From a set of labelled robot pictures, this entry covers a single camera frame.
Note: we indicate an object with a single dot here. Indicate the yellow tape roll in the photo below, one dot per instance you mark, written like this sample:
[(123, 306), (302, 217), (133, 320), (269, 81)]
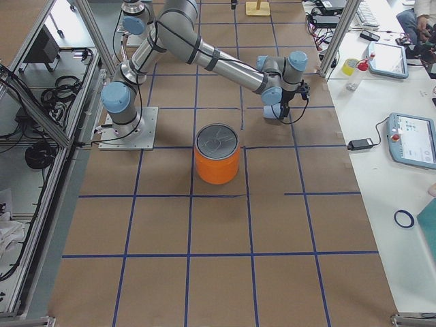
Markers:
[(349, 66)]

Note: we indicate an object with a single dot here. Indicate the black power adapter brick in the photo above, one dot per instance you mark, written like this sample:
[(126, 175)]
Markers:
[(360, 144)]

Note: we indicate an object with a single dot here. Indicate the teach pendant tablet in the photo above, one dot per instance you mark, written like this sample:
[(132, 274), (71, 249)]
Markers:
[(411, 140), (387, 60)]

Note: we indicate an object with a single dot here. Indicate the clear bottle red cap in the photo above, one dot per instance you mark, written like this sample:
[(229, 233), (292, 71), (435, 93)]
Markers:
[(359, 73)]

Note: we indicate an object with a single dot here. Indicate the aluminium frame post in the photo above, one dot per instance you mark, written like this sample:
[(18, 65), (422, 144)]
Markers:
[(347, 17)]

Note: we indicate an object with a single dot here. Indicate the near teach pendant tablet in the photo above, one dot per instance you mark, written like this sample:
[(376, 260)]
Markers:
[(411, 140)]

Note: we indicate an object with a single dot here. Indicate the black smartphone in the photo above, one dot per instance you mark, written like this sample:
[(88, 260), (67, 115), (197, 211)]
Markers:
[(367, 35)]

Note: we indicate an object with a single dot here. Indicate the wooden cup tree stand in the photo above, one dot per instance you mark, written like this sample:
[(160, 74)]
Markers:
[(257, 8)]

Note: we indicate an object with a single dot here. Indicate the light blue plastic cup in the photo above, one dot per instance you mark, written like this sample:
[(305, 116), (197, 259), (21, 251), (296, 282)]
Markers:
[(273, 112)]

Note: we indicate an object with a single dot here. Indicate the orange canister with grey lid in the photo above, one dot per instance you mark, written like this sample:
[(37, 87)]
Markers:
[(217, 153)]

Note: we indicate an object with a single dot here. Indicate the far teach pendant tablet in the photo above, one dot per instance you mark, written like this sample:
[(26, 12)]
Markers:
[(387, 60)]

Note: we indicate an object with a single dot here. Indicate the white crumpled cloth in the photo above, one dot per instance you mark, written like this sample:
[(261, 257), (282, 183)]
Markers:
[(12, 232)]

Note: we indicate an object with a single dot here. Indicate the teal board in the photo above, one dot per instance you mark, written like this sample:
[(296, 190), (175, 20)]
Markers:
[(426, 221)]

